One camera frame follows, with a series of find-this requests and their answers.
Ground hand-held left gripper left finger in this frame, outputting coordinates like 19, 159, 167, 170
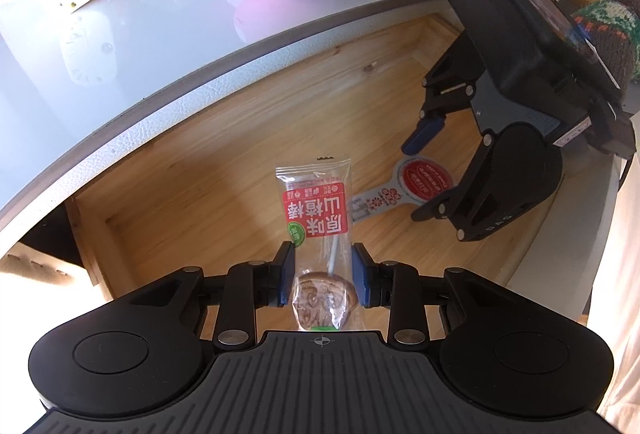
119, 241, 297, 350

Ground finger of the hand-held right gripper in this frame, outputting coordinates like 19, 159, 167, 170
410, 130, 498, 223
401, 34, 488, 155

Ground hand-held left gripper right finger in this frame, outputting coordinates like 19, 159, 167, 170
351, 242, 531, 349

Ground red round paddle-shaped packet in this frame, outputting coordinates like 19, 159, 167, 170
350, 155, 463, 222

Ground red label lollipop packet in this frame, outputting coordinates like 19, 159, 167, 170
275, 155, 361, 332

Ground wooden drawer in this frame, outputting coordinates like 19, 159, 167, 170
65, 11, 621, 309

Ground person's right forearm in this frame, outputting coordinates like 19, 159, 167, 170
570, 0, 640, 89

